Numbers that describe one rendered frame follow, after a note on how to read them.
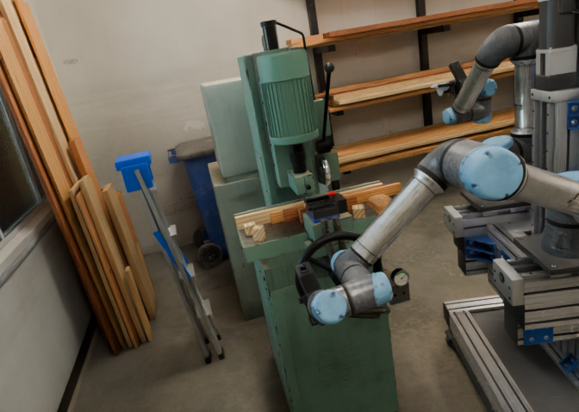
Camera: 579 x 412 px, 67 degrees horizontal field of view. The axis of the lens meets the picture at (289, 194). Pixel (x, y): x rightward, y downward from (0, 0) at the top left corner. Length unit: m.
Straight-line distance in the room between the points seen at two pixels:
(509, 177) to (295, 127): 0.74
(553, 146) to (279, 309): 1.07
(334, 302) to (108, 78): 3.12
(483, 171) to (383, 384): 1.18
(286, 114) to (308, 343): 0.86
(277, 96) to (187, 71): 2.34
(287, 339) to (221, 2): 2.84
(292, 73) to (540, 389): 1.43
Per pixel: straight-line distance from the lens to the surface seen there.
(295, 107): 1.50
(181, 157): 3.21
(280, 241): 1.52
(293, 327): 1.68
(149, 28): 3.81
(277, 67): 1.49
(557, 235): 1.48
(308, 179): 1.59
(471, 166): 1.03
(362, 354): 1.85
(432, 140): 3.93
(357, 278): 1.07
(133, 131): 3.84
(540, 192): 1.16
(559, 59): 1.62
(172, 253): 2.23
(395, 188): 1.77
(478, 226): 1.92
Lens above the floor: 1.50
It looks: 18 degrees down
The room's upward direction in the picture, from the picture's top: 10 degrees counter-clockwise
